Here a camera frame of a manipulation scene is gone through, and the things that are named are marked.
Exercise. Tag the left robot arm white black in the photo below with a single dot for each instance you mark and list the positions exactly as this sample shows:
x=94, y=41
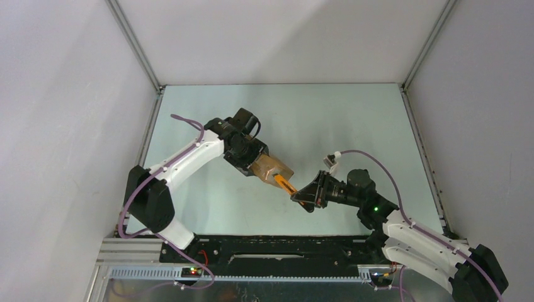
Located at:
x=148, y=195

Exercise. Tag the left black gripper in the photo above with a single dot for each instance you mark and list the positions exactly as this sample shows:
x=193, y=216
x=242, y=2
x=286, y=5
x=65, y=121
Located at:
x=243, y=165

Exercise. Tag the right controller board with leds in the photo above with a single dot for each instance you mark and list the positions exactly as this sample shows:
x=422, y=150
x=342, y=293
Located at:
x=381, y=280

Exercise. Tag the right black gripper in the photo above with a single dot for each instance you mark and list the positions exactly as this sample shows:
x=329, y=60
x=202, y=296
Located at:
x=315, y=194

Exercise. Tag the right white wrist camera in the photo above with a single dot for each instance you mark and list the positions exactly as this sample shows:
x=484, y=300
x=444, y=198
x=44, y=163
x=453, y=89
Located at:
x=331, y=162

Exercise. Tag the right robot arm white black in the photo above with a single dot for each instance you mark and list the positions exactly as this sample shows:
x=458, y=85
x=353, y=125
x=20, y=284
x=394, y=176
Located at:
x=468, y=274

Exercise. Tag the left aluminium frame post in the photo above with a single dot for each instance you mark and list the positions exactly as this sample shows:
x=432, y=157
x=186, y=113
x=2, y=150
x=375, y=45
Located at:
x=125, y=26

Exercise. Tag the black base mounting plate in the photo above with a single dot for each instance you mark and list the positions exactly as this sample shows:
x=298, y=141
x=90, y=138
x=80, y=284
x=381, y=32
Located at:
x=292, y=256

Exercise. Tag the grey slotted cable duct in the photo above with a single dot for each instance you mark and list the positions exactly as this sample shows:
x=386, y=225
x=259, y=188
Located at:
x=173, y=274

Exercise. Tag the right aluminium frame post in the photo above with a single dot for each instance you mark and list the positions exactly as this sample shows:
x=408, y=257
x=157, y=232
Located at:
x=431, y=39

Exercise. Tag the controller board with leds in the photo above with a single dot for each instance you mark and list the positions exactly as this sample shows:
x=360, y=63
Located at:
x=381, y=280
x=191, y=272

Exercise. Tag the brown cardboard express box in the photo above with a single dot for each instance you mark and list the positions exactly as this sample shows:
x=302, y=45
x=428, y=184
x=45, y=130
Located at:
x=265, y=168

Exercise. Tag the left controller board with leds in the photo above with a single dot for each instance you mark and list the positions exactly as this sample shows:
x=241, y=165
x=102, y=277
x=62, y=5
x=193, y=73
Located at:
x=191, y=272

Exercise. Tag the aluminium frame post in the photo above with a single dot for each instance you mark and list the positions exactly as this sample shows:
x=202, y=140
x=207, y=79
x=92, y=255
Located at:
x=431, y=39
x=125, y=26

